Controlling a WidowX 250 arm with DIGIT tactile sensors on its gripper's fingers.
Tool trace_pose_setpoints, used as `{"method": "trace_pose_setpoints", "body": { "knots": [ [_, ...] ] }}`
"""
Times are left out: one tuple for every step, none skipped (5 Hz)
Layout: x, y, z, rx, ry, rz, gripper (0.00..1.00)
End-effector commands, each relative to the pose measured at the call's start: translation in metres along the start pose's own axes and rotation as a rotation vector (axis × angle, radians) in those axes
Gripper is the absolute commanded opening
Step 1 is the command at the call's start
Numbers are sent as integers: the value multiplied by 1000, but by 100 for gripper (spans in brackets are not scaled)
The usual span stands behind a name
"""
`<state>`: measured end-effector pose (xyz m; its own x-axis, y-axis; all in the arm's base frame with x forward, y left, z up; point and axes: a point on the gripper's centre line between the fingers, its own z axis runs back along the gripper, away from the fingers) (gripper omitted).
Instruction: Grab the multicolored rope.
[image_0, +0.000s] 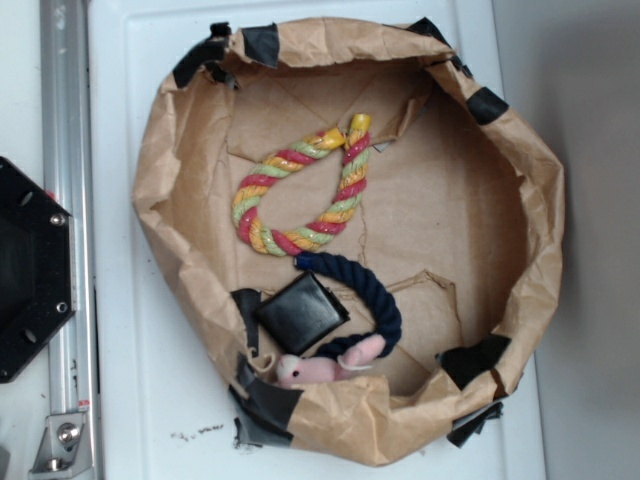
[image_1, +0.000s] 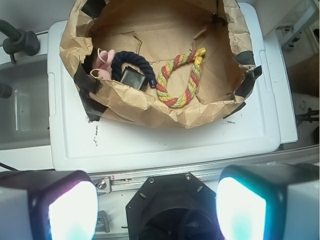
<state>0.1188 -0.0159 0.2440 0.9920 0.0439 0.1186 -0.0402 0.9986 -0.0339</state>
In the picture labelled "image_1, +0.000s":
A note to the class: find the black octagonal mount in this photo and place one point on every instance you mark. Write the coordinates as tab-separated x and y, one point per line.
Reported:
173	207

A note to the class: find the white plastic bin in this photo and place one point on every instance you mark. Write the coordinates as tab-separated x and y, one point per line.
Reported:
266	121

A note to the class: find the dark grey clamp handle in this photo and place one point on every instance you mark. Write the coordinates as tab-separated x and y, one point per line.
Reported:
18	40

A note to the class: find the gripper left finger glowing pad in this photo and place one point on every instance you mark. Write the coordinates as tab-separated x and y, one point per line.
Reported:
47	205

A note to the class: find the dark green small box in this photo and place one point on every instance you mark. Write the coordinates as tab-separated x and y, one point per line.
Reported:
134	79

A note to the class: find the pink plush toy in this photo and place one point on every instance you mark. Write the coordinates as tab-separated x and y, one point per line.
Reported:
101	66

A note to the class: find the brown paper bag liner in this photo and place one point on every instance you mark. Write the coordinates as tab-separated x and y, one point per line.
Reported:
196	54

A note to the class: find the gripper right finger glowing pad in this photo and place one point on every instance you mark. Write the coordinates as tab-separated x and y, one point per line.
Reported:
269	202

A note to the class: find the clear plastic container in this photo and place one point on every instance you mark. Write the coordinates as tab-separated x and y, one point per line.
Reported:
24	116

